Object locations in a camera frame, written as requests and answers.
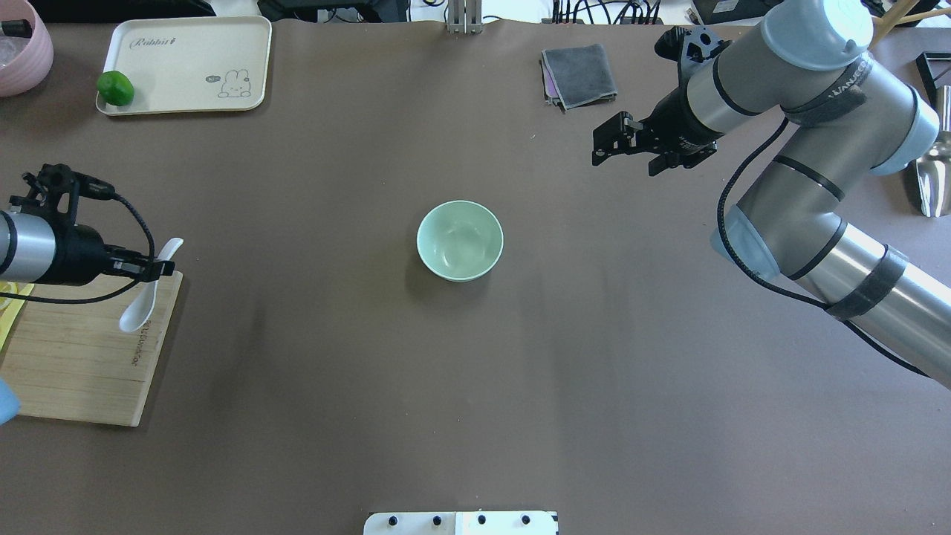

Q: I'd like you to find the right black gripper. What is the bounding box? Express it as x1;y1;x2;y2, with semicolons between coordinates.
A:
592;88;718;176

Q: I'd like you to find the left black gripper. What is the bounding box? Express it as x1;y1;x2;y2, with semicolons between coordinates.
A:
52;223;175;287

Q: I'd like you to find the white ceramic spoon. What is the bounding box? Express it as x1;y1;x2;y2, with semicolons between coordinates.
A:
118;237;184;333

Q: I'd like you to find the mint green bowl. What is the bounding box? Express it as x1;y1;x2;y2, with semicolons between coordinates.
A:
415;200;505;283

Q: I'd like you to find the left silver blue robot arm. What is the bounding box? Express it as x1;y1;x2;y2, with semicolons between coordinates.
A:
2;211;184;333

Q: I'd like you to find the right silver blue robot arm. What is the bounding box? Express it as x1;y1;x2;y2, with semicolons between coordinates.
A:
592;1;949;386

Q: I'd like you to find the pink bowl of ice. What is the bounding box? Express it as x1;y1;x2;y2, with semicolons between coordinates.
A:
1;1;53;98

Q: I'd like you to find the grey folded cloth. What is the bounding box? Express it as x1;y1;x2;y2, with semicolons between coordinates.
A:
539;44;618;111

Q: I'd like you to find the bamboo cutting board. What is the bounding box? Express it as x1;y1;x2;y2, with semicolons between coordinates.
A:
2;272;183;427

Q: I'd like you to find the yellow plastic knife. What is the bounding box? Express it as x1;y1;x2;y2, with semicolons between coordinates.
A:
1;281;34;349

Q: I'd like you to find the green lime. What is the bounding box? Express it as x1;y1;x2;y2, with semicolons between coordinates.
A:
96;70;135;106

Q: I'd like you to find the cream rabbit tray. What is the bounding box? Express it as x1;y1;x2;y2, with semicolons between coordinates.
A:
95;15;272;116

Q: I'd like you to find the steel muddler black tip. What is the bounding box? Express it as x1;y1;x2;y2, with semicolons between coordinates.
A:
1;19;33;39

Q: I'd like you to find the wooden mug tree stand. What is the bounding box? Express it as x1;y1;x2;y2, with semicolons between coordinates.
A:
869;1;950;48

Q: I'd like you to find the metal scoop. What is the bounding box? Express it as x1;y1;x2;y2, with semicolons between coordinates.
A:
900;85;950;218

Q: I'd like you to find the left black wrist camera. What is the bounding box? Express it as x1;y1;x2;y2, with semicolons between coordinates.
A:
10;163;118;226

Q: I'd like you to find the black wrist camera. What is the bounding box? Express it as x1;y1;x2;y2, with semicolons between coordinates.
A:
10;163;118;226
653;26;733;87

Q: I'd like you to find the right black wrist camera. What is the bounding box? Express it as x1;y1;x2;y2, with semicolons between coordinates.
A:
653;26;733;87

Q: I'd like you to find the aluminium frame post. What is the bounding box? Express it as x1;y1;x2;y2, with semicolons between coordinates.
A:
446;0;484;34

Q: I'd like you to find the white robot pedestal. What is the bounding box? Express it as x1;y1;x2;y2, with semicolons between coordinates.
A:
363;509;559;534

